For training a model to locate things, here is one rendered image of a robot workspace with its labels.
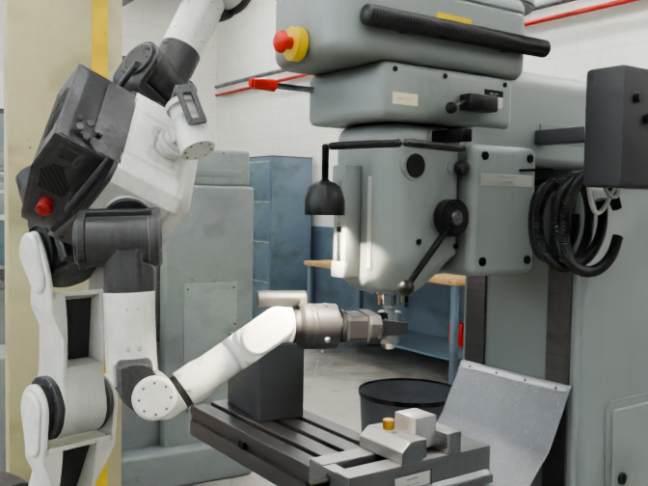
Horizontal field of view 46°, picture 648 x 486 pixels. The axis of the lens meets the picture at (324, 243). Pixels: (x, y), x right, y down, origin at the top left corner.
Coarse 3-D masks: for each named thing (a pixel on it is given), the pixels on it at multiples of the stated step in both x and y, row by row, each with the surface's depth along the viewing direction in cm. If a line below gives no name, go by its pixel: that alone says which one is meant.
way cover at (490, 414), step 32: (480, 384) 179; (512, 384) 172; (544, 384) 165; (448, 416) 181; (480, 416) 175; (512, 416) 168; (544, 416) 162; (512, 448) 164; (544, 448) 158; (512, 480) 158
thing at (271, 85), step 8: (256, 80) 142; (264, 80) 143; (272, 80) 144; (256, 88) 143; (264, 88) 143; (272, 88) 144; (280, 88) 146; (288, 88) 147; (296, 88) 148; (304, 88) 149; (312, 88) 150
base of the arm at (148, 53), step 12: (144, 48) 159; (156, 48) 158; (132, 60) 159; (144, 60) 157; (156, 60) 157; (120, 72) 160; (144, 72) 156; (132, 84) 157; (144, 84) 156; (156, 96) 159
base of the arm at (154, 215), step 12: (84, 216) 134; (96, 216) 139; (156, 216) 136; (72, 228) 134; (156, 228) 134; (72, 240) 132; (156, 240) 134; (84, 252) 132; (156, 252) 134; (84, 264) 133; (156, 264) 137
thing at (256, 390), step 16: (272, 352) 186; (288, 352) 188; (256, 368) 186; (272, 368) 186; (288, 368) 189; (240, 384) 196; (256, 384) 187; (272, 384) 187; (288, 384) 189; (240, 400) 196; (256, 400) 187; (272, 400) 187; (288, 400) 189; (256, 416) 187; (272, 416) 187; (288, 416) 189
